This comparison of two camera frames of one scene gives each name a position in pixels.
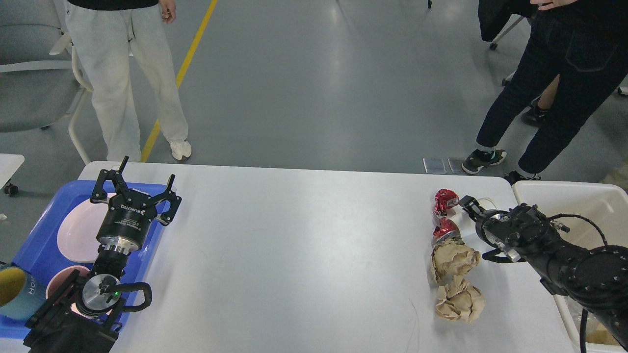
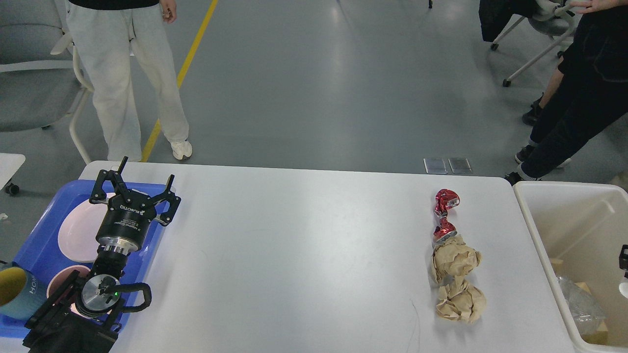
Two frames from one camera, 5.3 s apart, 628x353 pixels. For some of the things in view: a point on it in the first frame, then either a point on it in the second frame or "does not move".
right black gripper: (524, 227) to (623, 257)
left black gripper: (130, 213) does not move
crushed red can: (448, 229) does not move
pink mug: (59, 278) does not move
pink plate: (77, 239) does not move
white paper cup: (468, 224) to (623, 289)
